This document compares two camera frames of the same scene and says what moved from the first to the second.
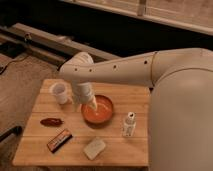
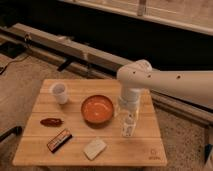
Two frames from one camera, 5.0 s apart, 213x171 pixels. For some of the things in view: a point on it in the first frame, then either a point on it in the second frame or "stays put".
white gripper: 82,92 to 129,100
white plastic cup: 60,91 stays put
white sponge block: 94,148 stays put
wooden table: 60,132 stays put
